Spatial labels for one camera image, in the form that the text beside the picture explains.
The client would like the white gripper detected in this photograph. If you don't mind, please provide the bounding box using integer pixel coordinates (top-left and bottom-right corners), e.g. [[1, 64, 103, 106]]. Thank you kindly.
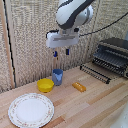
[[45, 29, 81, 58]]

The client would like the cobalt blue cup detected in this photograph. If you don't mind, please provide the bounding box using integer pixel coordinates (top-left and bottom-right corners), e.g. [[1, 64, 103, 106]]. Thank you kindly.
[[51, 68, 64, 87]]

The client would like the yellow bowl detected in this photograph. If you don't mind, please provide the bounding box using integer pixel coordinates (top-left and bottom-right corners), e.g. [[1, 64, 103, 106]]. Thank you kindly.
[[36, 78, 55, 94]]

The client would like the orange rectangular block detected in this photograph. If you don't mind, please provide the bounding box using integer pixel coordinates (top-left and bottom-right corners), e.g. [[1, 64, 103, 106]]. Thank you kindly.
[[72, 82, 87, 93]]

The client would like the black toaster oven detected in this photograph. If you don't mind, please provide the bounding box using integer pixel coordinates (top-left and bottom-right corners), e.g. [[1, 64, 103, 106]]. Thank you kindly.
[[92, 37, 128, 80]]

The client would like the white floral rim plate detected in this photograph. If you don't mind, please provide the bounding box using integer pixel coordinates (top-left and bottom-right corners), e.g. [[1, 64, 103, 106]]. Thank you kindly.
[[7, 92, 55, 128]]

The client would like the black wire oven rack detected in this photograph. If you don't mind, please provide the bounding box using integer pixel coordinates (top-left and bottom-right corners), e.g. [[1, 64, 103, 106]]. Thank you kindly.
[[79, 63, 112, 85]]

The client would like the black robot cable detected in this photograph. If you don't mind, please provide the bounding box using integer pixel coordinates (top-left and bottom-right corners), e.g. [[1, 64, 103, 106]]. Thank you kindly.
[[79, 11, 128, 38]]

